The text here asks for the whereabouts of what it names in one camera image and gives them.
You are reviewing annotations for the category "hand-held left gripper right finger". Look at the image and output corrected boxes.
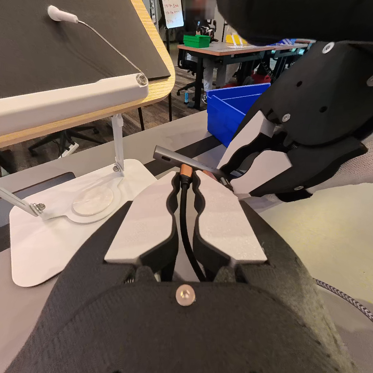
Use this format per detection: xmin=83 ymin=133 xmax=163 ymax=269
xmin=193 ymin=171 xmax=267 ymax=274

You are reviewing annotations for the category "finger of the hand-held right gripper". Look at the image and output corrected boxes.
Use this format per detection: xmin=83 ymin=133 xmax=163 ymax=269
xmin=217 ymin=110 xmax=274 ymax=174
xmin=230 ymin=149 xmax=292 ymax=196

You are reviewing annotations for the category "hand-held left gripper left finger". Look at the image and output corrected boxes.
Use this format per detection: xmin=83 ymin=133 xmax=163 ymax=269
xmin=105 ymin=171 xmax=178 ymax=274

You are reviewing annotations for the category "black cable with orange plug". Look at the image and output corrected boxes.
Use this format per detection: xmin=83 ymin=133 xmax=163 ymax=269
xmin=177 ymin=165 xmax=208 ymax=281

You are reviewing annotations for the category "grey usb hub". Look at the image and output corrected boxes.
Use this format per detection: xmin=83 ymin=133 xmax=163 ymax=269
xmin=153 ymin=146 xmax=234 ymax=190

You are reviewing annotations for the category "person's right hand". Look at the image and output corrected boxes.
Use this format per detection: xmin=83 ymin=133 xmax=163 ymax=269
xmin=318 ymin=135 xmax=373 ymax=193

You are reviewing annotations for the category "blue plastic bin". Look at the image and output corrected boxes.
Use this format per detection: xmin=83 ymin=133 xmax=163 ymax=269
xmin=207 ymin=84 xmax=271 ymax=147

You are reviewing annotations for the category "red storage crate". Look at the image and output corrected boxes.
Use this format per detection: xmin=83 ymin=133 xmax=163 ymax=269
xmin=238 ymin=75 xmax=270 ymax=87

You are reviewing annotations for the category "background office desk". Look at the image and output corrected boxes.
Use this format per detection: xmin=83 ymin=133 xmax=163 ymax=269
xmin=177 ymin=41 xmax=309 ymax=111

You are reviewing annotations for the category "black office chair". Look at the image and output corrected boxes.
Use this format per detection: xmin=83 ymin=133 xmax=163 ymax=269
xmin=26 ymin=130 xmax=82 ymax=157
xmin=177 ymin=50 xmax=201 ymax=97

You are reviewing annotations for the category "green box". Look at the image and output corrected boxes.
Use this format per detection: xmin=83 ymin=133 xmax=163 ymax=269
xmin=183 ymin=34 xmax=211 ymax=48

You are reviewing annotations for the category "white flip chart board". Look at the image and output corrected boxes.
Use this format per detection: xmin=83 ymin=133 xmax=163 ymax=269
xmin=162 ymin=0 xmax=185 ymax=30

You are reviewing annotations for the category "grey braided cable silver plug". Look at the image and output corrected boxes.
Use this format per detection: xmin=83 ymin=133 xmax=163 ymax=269
xmin=315 ymin=279 xmax=373 ymax=322

